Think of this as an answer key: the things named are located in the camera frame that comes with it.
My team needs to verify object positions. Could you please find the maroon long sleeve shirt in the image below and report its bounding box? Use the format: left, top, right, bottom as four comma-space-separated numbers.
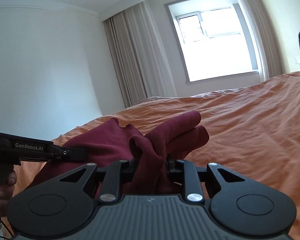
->
27, 110, 210, 196

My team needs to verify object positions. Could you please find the person left hand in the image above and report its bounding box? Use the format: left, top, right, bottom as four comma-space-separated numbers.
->
0, 170, 17, 218

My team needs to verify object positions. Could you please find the orange duvet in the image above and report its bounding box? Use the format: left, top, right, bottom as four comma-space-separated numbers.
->
8, 72, 300, 239

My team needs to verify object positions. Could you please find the beige left curtain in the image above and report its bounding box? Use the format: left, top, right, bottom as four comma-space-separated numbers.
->
104, 1, 177, 107

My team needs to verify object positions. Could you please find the beige curtain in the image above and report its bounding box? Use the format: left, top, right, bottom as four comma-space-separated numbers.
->
104, 1, 177, 107
239, 0, 284, 82

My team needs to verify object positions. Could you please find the bright window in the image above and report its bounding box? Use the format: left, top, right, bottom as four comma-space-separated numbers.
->
166, 0, 258, 82

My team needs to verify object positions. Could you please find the beige right curtain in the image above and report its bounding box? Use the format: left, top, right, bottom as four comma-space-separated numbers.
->
239, 0, 284, 82

